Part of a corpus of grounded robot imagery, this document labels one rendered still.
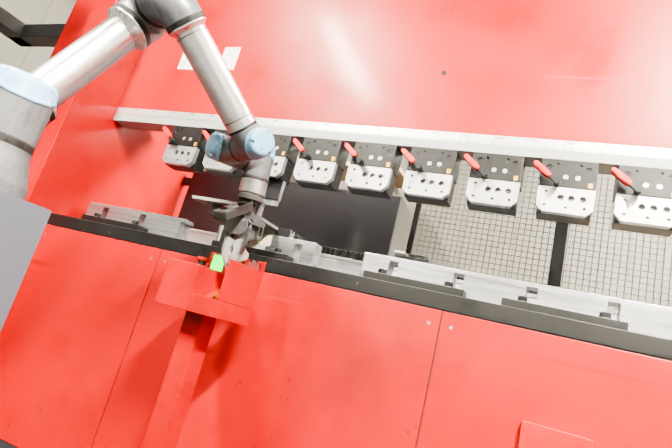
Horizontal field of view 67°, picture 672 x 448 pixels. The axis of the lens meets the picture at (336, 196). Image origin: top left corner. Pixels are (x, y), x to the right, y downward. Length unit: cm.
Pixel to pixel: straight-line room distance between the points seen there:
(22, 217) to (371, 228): 149
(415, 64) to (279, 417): 121
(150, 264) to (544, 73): 143
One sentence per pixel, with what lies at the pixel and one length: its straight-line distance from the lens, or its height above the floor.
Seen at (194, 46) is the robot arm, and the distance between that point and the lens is 126.
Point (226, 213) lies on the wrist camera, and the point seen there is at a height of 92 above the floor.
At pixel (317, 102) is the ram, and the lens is 190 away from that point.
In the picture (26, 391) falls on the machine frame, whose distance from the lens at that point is 214.
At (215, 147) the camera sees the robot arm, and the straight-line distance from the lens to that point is 137.
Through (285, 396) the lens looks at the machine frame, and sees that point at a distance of 153.
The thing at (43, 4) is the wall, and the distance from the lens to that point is 471.
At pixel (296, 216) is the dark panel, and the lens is 237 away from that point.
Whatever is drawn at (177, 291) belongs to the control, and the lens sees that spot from 142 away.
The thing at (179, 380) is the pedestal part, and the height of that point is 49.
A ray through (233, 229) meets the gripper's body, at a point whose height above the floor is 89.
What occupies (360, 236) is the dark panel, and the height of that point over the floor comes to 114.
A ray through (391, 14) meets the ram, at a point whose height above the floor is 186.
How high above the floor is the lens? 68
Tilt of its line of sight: 16 degrees up
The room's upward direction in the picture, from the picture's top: 15 degrees clockwise
